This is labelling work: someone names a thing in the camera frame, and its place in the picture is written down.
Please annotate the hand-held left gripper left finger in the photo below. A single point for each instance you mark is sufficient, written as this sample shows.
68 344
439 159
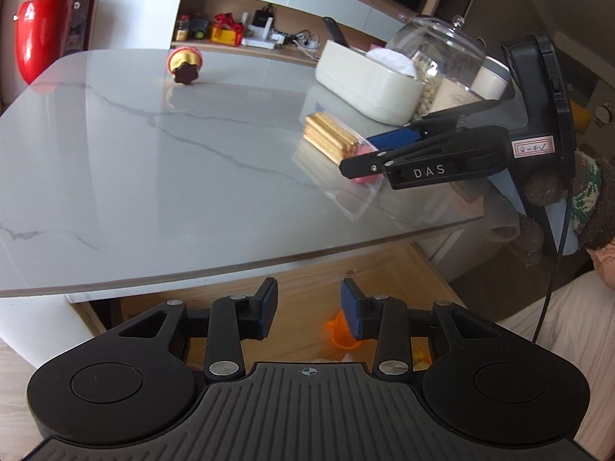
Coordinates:
266 309

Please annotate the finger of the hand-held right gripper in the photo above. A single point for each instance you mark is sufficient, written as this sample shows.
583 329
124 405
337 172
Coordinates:
391 138
365 167

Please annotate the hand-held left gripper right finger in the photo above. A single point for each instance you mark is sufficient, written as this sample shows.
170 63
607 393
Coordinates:
351 312

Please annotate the orange translucent toy mould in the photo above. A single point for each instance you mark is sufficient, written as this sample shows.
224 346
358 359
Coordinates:
336 332

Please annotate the wooden drawer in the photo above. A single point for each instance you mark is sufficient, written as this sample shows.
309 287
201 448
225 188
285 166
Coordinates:
307 307

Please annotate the clear biscuit stick packet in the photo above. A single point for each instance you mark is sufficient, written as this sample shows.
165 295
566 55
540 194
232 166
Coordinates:
329 137

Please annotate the person's right forearm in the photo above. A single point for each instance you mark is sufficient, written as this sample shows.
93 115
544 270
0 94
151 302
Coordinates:
604 264

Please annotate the person's right hand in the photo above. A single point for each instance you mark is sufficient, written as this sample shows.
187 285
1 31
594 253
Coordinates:
593 197

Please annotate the yellow object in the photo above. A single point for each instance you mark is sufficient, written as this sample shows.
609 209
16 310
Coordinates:
581 120

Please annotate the white lidded canister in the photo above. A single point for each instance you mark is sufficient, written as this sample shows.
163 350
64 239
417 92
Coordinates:
490 77

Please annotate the cream storage box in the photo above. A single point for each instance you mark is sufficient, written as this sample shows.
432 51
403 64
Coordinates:
360 81

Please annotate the white round dial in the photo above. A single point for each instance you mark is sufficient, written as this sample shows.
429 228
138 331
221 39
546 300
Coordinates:
604 115

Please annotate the cream printed cup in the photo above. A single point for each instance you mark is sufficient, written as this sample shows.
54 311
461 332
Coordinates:
454 96

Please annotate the white tissue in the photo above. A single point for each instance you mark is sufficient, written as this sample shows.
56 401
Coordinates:
394 62

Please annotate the small yellow toy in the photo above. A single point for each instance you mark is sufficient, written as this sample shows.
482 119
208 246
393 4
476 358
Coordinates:
420 356

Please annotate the glass jar with lid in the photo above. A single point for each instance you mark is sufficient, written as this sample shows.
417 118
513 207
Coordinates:
432 43

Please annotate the black remote control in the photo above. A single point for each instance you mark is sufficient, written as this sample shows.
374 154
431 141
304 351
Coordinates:
336 33

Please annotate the white router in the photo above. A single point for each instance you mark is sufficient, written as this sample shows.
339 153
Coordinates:
257 42

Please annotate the black paper bag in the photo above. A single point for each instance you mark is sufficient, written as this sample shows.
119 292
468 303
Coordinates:
262 19

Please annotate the red yellow toy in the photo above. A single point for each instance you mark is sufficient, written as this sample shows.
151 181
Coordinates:
226 31

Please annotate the yellow pink cupcake toy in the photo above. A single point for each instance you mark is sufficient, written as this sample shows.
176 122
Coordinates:
185 60

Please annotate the person's light pants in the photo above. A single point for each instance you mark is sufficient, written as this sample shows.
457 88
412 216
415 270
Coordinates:
576 341

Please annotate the small yellow-filled jar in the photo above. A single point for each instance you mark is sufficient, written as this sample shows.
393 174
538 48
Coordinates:
182 29

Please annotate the grey printed skateboard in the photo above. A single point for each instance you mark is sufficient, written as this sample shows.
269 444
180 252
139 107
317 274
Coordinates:
77 24

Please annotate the red pedal trash bin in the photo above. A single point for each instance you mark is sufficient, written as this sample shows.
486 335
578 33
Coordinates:
41 33

